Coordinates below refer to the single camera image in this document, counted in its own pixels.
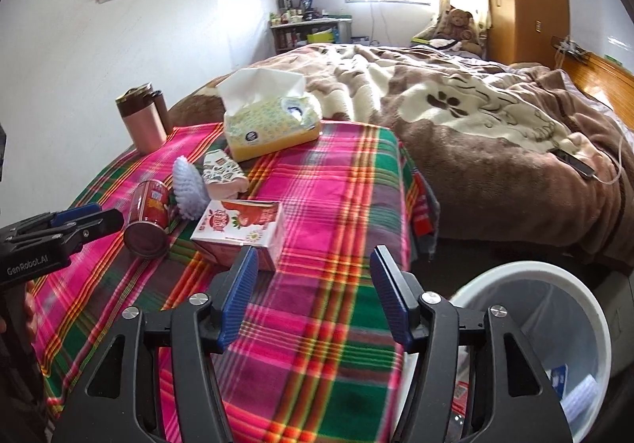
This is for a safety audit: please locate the white cable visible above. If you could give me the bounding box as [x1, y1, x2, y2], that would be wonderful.
[589, 126, 634, 186]

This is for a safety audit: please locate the yellow tissue pack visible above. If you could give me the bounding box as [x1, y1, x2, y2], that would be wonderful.
[216, 68, 323, 162]

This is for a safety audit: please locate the blue and white packet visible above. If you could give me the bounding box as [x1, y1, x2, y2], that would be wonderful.
[547, 364, 570, 399]

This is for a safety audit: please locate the wooden headboard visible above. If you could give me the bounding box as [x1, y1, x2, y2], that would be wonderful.
[562, 47, 634, 127]

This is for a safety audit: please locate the pink tumbler with brown lid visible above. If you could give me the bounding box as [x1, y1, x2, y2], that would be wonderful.
[115, 82, 174, 155]

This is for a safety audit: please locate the pink milk carton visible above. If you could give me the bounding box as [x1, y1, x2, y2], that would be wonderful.
[191, 199, 285, 273]

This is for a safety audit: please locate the phone on blanket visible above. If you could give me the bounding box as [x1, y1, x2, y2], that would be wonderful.
[552, 148, 598, 180]

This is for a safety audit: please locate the charger on headboard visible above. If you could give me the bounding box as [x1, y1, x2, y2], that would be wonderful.
[555, 39, 590, 58]

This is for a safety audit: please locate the white bin with blue bag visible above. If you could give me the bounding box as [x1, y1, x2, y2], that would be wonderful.
[396, 261, 612, 443]

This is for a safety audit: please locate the group of shelf bottles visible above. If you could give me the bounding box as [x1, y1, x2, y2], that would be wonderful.
[270, 0, 318, 25]

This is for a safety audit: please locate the small shelf unit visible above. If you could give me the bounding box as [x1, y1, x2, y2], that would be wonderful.
[270, 18, 353, 55]

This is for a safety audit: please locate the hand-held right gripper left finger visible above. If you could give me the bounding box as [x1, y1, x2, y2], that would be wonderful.
[52, 245, 261, 443]

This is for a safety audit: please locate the brown teddy bear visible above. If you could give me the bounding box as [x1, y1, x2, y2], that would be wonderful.
[436, 8, 483, 55]

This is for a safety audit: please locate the purple ribbed sock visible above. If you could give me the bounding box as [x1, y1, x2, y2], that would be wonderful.
[172, 156, 211, 221]

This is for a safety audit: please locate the white wrapper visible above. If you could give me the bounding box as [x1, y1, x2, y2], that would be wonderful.
[565, 376, 595, 419]

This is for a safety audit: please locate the pink plaid tablecloth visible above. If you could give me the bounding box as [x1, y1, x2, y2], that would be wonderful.
[25, 122, 441, 443]

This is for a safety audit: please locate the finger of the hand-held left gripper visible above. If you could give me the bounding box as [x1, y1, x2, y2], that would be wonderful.
[59, 209, 124, 252]
[0, 204, 102, 238]

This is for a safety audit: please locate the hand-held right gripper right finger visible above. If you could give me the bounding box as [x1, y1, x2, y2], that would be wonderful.
[369, 245, 575, 443]

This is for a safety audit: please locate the brown and cream blanket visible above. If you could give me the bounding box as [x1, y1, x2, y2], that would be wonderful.
[168, 43, 634, 270]

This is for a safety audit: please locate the red can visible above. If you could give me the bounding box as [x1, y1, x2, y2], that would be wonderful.
[123, 179, 180, 259]

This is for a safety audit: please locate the person's left hand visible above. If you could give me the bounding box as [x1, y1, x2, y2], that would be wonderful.
[22, 289, 38, 346]

